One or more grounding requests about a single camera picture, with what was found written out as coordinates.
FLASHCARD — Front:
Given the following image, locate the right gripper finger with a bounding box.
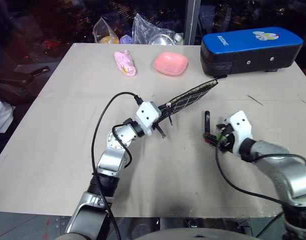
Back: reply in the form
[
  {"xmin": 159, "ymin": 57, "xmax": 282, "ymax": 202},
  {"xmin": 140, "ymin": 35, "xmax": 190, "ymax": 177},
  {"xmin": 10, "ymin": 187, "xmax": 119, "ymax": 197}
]
[
  {"xmin": 203, "ymin": 136, "xmax": 225, "ymax": 151},
  {"xmin": 215, "ymin": 122, "xmax": 230, "ymax": 137}
]

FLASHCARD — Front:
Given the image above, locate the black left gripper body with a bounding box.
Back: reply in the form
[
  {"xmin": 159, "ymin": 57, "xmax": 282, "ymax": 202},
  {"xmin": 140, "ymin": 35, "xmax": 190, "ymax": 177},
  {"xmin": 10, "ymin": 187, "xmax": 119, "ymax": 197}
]
[{"xmin": 151, "ymin": 106, "xmax": 169, "ymax": 131}]

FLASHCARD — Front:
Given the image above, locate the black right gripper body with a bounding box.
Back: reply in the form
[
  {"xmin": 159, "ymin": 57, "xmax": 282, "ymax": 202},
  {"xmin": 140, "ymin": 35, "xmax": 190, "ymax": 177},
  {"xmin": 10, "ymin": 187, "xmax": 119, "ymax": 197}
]
[{"xmin": 216, "ymin": 121, "xmax": 237, "ymax": 154}]

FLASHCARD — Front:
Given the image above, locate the red marker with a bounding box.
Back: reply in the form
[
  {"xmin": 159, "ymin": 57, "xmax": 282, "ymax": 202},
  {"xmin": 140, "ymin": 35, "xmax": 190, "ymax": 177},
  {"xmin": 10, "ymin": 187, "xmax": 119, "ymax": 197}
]
[{"xmin": 202, "ymin": 110, "xmax": 212, "ymax": 145}]

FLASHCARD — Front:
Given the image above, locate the black grid pouch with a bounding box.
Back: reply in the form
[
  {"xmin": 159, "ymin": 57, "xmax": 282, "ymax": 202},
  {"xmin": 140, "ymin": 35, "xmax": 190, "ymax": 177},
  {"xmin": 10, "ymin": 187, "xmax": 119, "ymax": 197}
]
[{"xmin": 157, "ymin": 78, "xmax": 219, "ymax": 125}]

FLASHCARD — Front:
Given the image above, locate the thin dark stick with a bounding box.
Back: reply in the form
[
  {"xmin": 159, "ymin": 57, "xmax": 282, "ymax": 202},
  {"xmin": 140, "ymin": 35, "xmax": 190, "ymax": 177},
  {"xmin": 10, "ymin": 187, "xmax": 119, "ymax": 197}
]
[{"xmin": 247, "ymin": 94, "xmax": 264, "ymax": 107}]

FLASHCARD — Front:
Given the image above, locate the pink plastic bowl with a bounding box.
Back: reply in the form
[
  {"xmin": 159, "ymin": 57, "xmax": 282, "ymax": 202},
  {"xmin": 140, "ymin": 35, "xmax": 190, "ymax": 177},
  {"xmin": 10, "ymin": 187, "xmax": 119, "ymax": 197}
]
[{"xmin": 153, "ymin": 51, "xmax": 189, "ymax": 77}]

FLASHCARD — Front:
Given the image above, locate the pink wrapped toy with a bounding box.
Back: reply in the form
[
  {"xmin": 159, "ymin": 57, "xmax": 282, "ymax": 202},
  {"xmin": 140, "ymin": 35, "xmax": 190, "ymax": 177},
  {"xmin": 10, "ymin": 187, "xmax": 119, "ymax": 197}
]
[{"xmin": 113, "ymin": 49, "xmax": 138, "ymax": 78}]

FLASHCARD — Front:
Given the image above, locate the shiny metal bowl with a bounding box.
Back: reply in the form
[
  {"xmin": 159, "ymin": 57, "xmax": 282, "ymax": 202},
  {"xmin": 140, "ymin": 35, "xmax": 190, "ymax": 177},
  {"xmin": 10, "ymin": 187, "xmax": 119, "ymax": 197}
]
[{"xmin": 148, "ymin": 33, "xmax": 176, "ymax": 47}]

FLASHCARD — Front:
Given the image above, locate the small white bottle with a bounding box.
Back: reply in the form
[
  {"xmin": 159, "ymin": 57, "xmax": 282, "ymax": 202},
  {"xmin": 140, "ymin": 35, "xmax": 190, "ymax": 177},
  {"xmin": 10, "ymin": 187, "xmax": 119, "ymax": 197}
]
[{"xmin": 174, "ymin": 32, "xmax": 185, "ymax": 46}]

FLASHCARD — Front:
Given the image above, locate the purple wrapped item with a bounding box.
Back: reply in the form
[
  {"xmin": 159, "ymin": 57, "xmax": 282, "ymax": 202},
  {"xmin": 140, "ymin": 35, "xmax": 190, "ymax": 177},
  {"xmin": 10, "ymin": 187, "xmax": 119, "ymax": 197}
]
[{"xmin": 119, "ymin": 34, "xmax": 133, "ymax": 45}]

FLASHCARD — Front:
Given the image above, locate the blue and black box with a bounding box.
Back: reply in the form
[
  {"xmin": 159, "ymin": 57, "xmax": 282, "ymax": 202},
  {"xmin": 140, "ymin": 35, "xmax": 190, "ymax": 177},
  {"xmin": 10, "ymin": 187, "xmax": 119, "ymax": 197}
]
[{"xmin": 199, "ymin": 26, "xmax": 304, "ymax": 78}]

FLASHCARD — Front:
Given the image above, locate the large clear plastic bag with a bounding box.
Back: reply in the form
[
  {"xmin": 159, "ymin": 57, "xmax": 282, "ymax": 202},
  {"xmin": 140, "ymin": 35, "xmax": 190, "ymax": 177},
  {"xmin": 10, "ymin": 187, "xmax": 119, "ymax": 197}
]
[{"xmin": 131, "ymin": 13, "xmax": 178, "ymax": 47}]

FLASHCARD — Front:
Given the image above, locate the grey vertical pillar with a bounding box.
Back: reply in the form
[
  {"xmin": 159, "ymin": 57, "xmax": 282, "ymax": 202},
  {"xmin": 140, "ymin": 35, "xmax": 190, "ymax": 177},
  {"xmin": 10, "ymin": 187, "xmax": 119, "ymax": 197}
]
[{"xmin": 183, "ymin": 0, "xmax": 202, "ymax": 46}]

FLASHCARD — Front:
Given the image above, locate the clear bag with yellow item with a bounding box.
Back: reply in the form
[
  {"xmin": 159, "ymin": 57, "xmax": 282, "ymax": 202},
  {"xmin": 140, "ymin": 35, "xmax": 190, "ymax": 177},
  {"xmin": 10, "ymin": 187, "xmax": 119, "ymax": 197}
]
[{"xmin": 92, "ymin": 16, "xmax": 121, "ymax": 46}]

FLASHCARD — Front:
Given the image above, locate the grey robot torso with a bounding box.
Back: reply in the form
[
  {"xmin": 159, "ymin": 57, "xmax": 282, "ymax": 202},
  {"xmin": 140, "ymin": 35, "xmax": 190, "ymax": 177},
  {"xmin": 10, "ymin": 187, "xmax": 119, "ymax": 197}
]
[{"xmin": 55, "ymin": 226, "xmax": 271, "ymax": 240}]

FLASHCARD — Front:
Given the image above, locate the black chair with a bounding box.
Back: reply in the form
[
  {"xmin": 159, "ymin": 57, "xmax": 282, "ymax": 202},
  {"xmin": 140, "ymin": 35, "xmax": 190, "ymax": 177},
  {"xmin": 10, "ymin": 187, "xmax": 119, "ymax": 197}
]
[{"xmin": 0, "ymin": 65, "xmax": 51, "ymax": 106}]

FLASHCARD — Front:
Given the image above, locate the white cloth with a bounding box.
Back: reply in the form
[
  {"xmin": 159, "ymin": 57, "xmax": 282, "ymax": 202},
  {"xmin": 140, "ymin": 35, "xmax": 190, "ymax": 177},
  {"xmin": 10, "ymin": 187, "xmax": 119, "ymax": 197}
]
[{"xmin": 0, "ymin": 97, "xmax": 15, "ymax": 134}]

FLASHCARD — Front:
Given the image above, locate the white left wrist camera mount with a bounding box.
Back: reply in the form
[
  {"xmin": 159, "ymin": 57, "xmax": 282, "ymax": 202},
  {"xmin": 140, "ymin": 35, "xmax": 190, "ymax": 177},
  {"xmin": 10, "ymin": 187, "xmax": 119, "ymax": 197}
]
[{"xmin": 135, "ymin": 100, "xmax": 161, "ymax": 137}]

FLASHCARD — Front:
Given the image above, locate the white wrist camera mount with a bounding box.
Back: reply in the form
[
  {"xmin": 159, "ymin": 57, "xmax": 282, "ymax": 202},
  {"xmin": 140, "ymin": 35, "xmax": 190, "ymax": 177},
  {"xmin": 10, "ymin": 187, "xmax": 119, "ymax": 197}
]
[
  {"xmin": 225, "ymin": 110, "xmax": 254, "ymax": 154},
  {"xmin": 135, "ymin": 100, "xmax": 161, "ymax": 137}
]

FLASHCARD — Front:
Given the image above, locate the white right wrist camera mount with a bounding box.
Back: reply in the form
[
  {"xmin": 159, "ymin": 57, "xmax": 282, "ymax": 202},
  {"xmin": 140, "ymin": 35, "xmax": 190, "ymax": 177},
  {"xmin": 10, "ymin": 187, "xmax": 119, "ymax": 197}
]
[{"xmin": 225, "ymin": 110, "xmax": 254, "ymax": 154}]

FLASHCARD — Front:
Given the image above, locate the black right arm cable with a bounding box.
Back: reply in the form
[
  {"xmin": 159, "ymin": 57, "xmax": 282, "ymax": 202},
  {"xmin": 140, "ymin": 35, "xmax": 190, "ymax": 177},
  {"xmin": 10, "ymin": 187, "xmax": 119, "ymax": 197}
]
[{"xmin": 214, "ymin": 139, "xmax": 306, "ymax": 204}]

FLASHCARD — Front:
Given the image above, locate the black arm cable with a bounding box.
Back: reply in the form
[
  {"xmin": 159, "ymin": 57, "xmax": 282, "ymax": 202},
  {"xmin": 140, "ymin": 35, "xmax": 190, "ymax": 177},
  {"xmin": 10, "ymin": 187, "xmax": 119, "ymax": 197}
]
[
  {"xmin": 91, "ymin": 91, "xmax": 145, "ymax": 240},
  {"xmin": 214, "ymin": 139, "xmax": 306, "ymax": 204}
]

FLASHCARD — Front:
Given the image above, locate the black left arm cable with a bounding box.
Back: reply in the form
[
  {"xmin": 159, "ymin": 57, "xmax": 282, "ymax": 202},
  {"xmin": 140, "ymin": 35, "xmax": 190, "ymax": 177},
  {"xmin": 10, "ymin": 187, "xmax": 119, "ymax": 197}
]
[{"xmin": 91, "ymin": 91, "xmax": 145, "ymax": 240}]

